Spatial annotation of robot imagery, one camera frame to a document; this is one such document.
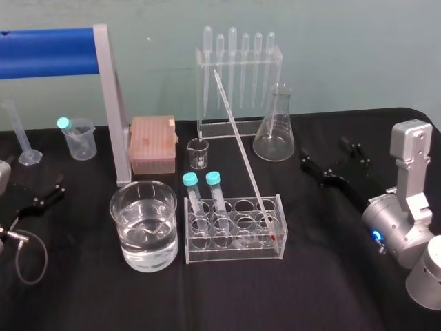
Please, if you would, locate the black table cloth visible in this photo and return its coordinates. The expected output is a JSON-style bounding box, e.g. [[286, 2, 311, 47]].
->
[[0, 107, 441, 331]]

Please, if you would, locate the translucent pipette tip box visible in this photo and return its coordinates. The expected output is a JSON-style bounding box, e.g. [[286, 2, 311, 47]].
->
[[127, 115, 179, 175]]

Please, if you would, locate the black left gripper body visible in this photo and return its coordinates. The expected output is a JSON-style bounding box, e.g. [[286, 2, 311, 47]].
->
[[4, 181, 32, 223]]

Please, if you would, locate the small glass beaker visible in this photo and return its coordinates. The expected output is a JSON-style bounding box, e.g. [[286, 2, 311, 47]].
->
[[186, 137, 210, 170]]

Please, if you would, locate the blue plastic tube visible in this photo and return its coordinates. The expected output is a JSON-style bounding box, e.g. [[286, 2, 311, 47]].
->
[[0, 28, 101, 81]]

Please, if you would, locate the glass conical flask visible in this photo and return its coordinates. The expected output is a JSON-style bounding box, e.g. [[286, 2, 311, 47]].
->
[[252, 81, 296, 163]]

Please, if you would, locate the clear plastic measuring beaker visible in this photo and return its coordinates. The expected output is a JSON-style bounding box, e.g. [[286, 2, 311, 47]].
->
[[61, 118, 97, 161]]

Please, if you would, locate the clear acrylic pipette rack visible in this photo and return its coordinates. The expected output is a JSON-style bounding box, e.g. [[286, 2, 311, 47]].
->
[[195, 46, 285, 141]]

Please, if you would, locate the teal capped centrifuge tube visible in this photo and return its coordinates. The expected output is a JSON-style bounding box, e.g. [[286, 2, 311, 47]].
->
[[182, 172, 209, 239], [205, 171, 231, 237], [56, 116, 84, 139]]

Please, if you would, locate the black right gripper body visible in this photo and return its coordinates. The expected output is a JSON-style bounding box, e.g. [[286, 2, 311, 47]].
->
[[329, 159, 387, 208]]

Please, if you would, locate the clear plastic graduated cylinder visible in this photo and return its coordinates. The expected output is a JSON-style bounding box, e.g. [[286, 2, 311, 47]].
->
[[1, 99, 43, 168]]

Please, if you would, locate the large glass beaker with water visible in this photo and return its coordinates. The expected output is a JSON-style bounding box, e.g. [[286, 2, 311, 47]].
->
[[109, 181, 180, 274]]

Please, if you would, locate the clear plastic transfer pipette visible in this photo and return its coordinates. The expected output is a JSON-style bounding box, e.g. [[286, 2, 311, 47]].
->
[[203, 25, 213, 117], [227, 26, 238, 108], [216, 33, 225, 105]]

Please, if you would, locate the glass thermometer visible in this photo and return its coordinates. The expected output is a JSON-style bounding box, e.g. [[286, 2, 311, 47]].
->
[[213, 68, 278, 243]]

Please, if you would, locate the clear acrylic test tube rack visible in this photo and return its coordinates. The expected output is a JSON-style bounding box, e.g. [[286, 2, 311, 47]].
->
[[183, 194, 288, 265]]

